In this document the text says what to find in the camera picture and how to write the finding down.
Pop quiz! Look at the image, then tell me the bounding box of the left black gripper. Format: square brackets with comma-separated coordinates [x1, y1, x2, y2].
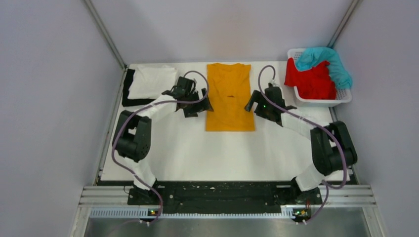
[184, 88, 213, 118]

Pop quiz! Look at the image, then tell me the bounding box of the yellow t shirt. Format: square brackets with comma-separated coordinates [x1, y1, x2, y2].
[206, 63, 255, 132]

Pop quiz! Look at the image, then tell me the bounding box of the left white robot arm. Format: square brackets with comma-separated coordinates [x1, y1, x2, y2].
[111, 77, 212, 204]

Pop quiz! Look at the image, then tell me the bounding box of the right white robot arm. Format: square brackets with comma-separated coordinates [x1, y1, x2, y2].
[245, 83, 358, 203]

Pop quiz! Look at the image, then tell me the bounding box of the red t shirt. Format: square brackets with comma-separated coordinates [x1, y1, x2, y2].
[284, 58, 337, 100]

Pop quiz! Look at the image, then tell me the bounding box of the folded white t shirt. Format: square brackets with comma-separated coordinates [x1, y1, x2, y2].
[128, 65, 178, 99]

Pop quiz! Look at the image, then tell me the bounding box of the teal t shirt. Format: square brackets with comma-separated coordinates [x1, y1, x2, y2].
[295, 46, 353, 90]

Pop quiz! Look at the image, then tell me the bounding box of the folded black t shirt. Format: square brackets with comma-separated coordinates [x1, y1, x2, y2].
[122, 69, 155, 107]

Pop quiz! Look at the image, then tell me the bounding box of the white plastic basket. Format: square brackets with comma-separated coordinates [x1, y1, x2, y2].
[287, 48, 352, 108]

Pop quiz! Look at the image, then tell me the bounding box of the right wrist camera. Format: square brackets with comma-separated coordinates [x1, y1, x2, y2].
[268, 79, 280, 87]

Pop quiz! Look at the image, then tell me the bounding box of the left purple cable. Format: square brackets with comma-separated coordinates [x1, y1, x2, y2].
[111, 70, 210, 226]

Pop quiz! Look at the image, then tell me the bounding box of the purple cable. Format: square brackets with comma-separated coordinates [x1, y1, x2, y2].
[257, 65, 348, 226]
[111, 70, 210, 226]

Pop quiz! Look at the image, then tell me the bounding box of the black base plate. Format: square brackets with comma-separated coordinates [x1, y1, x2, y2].
[127, 181, 322, 214]

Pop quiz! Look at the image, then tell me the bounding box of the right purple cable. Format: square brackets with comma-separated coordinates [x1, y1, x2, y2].
[257, 65, 348, 226]

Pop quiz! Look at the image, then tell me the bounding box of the aluminium frame rail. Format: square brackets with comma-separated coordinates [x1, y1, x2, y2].
[71, 185, 384, 237]

